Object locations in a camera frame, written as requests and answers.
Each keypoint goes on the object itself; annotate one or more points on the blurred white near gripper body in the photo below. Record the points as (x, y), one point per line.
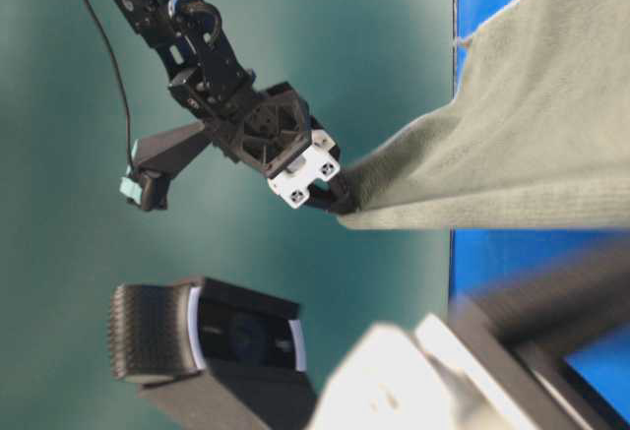
(423, 379)

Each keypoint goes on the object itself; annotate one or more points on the black gripper body white plate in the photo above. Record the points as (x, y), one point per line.
(274, 133)

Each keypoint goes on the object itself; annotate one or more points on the blurred black gripper finger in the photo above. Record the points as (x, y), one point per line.
(521, 332)

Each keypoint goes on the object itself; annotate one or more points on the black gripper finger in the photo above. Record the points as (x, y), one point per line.
(343, 202)
(322, 199)

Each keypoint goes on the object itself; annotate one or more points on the grey-green terry towel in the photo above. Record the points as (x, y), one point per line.
(536, 136)

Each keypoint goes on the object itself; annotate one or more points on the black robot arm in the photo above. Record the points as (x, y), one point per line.
(182, 31)

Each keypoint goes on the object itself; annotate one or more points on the blue table mat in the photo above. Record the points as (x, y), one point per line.
(481, 257)

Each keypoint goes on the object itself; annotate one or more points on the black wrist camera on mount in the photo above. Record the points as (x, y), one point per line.
(157, 160)

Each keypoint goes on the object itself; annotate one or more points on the black webcam on bracket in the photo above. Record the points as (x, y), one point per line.
(210, 354)

